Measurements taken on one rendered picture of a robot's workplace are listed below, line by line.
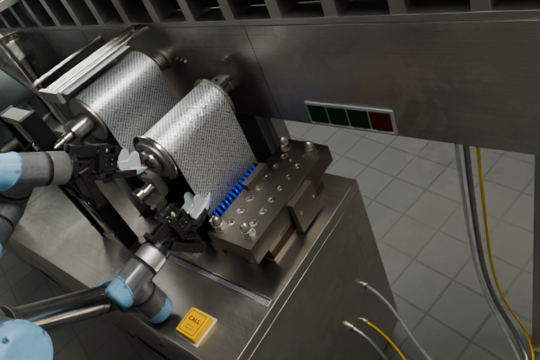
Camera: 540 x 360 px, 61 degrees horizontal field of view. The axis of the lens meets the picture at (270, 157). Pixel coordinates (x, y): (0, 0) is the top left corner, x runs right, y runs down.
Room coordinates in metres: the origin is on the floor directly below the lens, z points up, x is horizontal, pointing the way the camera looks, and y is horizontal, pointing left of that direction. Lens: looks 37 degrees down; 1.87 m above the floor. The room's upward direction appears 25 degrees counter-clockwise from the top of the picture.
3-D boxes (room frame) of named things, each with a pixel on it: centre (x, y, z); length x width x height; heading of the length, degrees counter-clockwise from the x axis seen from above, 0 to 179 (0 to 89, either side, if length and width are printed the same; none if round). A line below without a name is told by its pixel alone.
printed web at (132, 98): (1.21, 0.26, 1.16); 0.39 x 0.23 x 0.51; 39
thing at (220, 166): (1.07, 0.13, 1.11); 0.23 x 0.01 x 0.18; 129
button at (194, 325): (0.76, 0.36, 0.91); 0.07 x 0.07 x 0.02; 39
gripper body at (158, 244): (0.92, 0.32, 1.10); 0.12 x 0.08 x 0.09; 128
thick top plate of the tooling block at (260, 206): (0.99, 0.04, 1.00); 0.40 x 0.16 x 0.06; 129
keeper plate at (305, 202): (0.93, -0.03, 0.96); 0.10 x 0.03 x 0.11; 129
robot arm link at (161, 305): (0.84, 0.45, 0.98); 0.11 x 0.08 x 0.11; 54
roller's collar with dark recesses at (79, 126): (1.21, 0.45, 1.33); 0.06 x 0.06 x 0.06; 39
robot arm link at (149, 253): (0.88, 0.38, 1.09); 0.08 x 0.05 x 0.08; 38
